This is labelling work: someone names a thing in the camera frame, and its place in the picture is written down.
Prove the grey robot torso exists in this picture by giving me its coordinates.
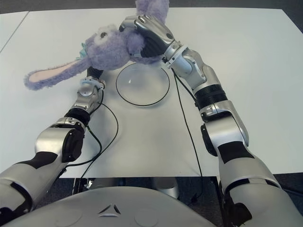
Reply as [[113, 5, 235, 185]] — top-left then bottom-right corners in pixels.
[[4, 186, 228, 227]]

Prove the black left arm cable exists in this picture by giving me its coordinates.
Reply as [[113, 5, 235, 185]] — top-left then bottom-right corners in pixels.
[[60, 88, 119, 178]]

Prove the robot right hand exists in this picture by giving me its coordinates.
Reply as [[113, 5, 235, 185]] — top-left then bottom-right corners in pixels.
[[118, 14, 182, 59]]

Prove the white plate black rim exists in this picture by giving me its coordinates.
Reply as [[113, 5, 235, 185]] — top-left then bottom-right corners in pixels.
[[116, 63, 171, 108]]

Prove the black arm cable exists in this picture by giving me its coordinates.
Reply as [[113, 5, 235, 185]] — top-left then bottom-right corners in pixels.
[[60, 88, 119, 178], [173, 70, 204, 204]]

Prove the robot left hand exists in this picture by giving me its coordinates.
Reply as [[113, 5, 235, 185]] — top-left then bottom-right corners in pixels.
[[86, 67, 104, 79]]

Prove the purple plush bunny doll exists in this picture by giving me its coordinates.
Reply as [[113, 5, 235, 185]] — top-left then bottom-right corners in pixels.
[[23, 0, 170, 92]]

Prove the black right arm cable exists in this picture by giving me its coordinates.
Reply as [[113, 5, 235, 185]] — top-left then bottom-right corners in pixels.
[[173, 70, 204, 204]]

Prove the silver robot left leg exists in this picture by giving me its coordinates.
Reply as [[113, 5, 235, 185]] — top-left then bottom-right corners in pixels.
[[90, 177, 124, 190]]

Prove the black metal table leg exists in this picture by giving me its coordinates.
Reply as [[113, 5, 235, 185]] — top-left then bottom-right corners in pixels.
[[72, 177, 93, 194]]

